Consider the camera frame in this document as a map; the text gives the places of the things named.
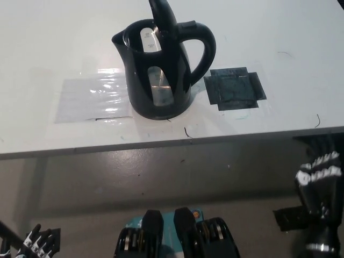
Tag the black electric kettle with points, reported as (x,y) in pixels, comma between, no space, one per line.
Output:
(139,80)

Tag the black tape square patch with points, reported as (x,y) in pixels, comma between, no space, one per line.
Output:
(233,90)

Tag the black table leg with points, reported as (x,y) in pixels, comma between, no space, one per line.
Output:
(10,232)

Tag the dark under-table frame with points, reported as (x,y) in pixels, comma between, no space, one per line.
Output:
(317,145)

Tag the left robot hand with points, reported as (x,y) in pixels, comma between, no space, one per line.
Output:
(33,243)

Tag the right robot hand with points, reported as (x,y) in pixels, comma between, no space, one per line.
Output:
(319,199)

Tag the clear tape sheet patch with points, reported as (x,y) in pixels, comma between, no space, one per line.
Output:
(91,99)

